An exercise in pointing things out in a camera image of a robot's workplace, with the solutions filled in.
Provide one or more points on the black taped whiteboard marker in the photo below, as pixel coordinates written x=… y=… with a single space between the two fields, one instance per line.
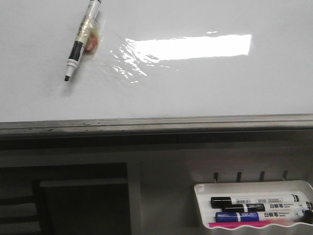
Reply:
x=82 y=37

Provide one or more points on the white whiteboard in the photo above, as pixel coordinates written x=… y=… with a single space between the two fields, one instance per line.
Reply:
x=157 y=58

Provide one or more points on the metal hook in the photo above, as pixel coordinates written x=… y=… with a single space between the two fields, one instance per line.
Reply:
x=261 y=177
x=239 y=177
x=285 y=175
x=215 y=177

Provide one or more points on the white plastic marker tray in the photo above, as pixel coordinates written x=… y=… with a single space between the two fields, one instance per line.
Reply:
x=204 y=192

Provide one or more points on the black capped marker top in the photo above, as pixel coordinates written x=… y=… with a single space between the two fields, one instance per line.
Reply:
x=220 y=201

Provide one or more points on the black capped marker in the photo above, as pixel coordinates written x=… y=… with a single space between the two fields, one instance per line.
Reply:
x=267 y=207
x=220 y=201

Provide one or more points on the dark cabinet box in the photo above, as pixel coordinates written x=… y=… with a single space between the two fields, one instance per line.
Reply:
x=83 y=207

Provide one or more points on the grey aluminium marker ledge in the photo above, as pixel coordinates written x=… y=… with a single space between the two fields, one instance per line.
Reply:
x=151 y=126

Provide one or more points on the black capped marker middle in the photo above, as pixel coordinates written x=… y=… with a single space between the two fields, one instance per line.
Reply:
x=267 y=207

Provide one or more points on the blue capped marker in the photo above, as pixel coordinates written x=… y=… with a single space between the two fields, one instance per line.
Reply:
x=294 y=216

